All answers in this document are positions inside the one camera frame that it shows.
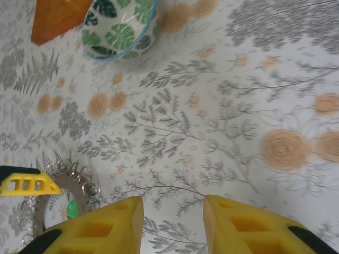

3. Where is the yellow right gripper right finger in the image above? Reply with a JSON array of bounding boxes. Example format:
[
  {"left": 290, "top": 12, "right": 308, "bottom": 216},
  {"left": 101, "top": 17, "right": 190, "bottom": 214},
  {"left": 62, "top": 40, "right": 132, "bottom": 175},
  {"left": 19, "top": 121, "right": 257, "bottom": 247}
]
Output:
[{"left": 204, "top": 194, "right": 339, "bottom": 254}]

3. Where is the gold wire stand wooden base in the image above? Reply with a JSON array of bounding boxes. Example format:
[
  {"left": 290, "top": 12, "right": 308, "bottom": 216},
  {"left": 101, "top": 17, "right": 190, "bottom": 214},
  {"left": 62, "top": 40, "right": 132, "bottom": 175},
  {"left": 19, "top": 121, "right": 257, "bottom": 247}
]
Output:
[{"left": 31, "top": 0, "right": 94, "bottom": 46}]

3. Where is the large metal keyring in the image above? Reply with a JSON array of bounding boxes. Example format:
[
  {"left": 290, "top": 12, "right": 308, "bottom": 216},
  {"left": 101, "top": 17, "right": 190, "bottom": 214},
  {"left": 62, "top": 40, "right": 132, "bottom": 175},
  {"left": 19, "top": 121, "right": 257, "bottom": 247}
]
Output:
[{"left": 20, "top": 160, "right": 103, "bottom": 246}]

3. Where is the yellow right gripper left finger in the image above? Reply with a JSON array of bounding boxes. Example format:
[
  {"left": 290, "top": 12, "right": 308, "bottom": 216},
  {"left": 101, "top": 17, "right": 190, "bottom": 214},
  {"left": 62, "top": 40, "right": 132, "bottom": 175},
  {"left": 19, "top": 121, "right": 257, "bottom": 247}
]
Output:
[{"left": 17, "top": 196, "right": 145, "bottom": 254}]

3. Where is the green leaf pattern bowl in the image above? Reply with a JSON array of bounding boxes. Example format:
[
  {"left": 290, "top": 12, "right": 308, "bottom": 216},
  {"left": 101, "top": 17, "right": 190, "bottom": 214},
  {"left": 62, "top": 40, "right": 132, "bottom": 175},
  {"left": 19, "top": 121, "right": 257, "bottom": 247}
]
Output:
[{"left": 81, "top": 0, "right": 161, "bottom": 62}]

